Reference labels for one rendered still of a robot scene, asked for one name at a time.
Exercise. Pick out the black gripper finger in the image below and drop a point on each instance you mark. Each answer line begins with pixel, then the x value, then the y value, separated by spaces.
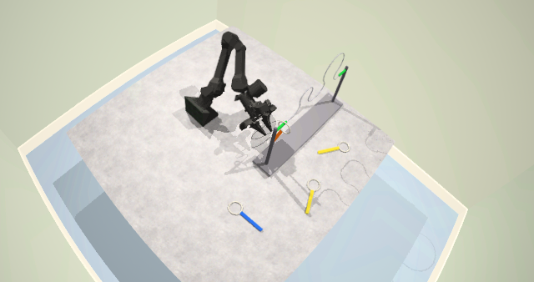
pixel 266 121
pixel 257 127

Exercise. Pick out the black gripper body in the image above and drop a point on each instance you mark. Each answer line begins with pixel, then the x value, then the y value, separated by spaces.
pixel 253 117

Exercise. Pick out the thin ring with blue handle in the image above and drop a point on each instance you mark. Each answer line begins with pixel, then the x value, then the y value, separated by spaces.
pixel 245 216

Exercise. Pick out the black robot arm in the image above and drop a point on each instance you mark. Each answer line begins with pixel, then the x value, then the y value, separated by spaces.
pixel 239 83

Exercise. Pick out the grey loop with orange handle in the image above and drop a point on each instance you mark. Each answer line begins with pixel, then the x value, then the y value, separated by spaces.
pixel 281 131

